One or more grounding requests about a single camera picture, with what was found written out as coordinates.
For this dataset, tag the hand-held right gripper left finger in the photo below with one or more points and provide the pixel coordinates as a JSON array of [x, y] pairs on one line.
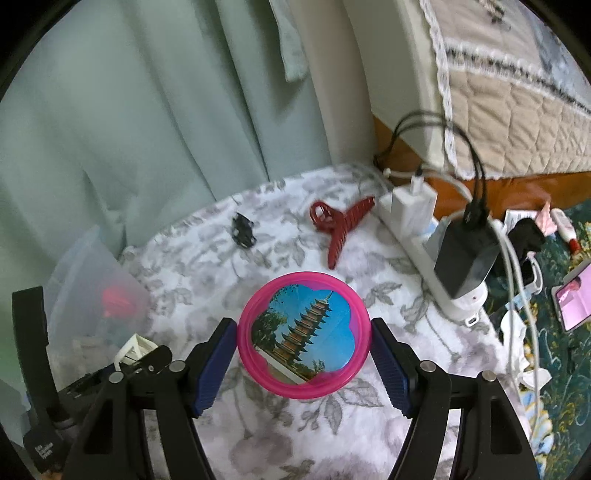
[[214, 369]]

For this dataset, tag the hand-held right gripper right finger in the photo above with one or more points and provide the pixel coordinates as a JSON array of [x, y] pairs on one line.
[[392, 364]]

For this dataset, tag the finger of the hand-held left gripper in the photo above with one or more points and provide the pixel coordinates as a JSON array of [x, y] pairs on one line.
[[152, 359]]

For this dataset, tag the small blue white box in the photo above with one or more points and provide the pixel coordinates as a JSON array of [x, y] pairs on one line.
[[134, 348]]

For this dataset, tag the pink round pocket mirror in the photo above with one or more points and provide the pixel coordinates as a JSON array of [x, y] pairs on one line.
[[304, 332]]

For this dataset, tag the clear plastic container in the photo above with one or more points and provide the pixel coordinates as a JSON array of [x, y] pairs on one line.
[[87, 277]]

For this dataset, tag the grey floral blanket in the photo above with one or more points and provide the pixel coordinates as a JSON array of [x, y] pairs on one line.
[[286, 438]]

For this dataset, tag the white power strip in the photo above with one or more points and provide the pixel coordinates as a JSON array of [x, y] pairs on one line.
[[418, 249]]

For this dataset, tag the crumpled white tissue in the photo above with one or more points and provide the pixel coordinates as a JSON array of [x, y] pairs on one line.
[[519, 341]]

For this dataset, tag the black charger adapter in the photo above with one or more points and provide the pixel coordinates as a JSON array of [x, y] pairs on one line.
[[466, 258]]

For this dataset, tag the small black hair clip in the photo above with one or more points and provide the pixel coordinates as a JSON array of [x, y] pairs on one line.
[[242, 230]]

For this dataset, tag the red claw hair clip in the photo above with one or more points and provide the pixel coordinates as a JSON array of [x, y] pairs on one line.
[[344, 226]]

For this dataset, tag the white charger plug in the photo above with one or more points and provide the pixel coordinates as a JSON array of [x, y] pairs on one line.
[[413, 207]]

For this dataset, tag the dark green patterned blanket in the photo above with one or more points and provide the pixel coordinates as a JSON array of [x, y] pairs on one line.
[[563, 392]]

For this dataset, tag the phone with pink screen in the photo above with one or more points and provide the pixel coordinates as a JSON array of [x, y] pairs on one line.
[[575, 297]]

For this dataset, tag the white tube red cap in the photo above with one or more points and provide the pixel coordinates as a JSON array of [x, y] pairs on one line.
[[565, 228]]

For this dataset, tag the pale green curtain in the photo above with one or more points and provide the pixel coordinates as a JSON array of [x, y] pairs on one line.
[[138, 115]]

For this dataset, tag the cream padded headboard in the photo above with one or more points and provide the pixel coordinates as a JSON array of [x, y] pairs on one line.
[[397, 69]]

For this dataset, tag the beige quilted bed cover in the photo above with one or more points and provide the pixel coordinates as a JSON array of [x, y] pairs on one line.
[[517, 92]]

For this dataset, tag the pale hanging cloth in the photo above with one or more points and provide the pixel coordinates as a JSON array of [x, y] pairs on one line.
[[291, 41]]

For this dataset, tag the brown wooden bed frame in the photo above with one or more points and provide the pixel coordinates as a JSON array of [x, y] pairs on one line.
[[521, 189]]

